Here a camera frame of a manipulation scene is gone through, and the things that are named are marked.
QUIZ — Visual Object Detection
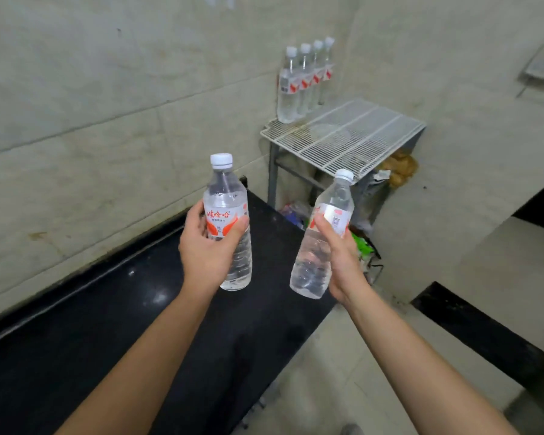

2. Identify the person's left hand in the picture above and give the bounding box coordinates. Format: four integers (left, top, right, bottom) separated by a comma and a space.
178, 200, 250, 294

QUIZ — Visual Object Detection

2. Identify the person's right hand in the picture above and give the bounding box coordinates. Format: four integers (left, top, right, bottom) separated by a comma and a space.
313, 213, 371, 305

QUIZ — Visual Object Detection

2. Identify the clear water bottle red label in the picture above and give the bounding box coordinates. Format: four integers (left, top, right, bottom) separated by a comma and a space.
319, 37, 336, 105
308, 40, 325, 110
277, 46, 299, 124
202, 153, 253, 292
289, 169, 355, 300
296, 43, 313, 117

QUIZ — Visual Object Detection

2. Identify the person's left forearm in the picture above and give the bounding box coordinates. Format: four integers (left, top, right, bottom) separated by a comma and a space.
56, 281, 223, 435

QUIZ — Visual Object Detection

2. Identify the person's right forearm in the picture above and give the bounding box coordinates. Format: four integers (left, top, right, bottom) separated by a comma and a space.
340, 285, 520, 435

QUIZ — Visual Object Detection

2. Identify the clear plastic bag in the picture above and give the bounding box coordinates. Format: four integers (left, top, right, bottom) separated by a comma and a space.
279, 201, 316, 229

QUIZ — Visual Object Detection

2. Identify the green plastic bag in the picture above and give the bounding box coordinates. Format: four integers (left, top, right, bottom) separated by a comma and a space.
350, 231, 377, 259

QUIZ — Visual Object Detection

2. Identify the brown crumpled bag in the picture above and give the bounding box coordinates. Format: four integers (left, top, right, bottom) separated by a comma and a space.
377, 151, 420, 188

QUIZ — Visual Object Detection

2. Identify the grey metal shelf frame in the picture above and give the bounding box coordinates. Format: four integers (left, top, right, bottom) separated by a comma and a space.
267, 129, 424, 211

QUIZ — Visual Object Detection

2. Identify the white wire rack shelf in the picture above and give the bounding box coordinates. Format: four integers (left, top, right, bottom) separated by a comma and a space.
260, 98, 427, 182

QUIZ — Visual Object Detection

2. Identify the wall-mounted grey fixture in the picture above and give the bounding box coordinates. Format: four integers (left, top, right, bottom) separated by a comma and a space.
516, 38, 544, 98

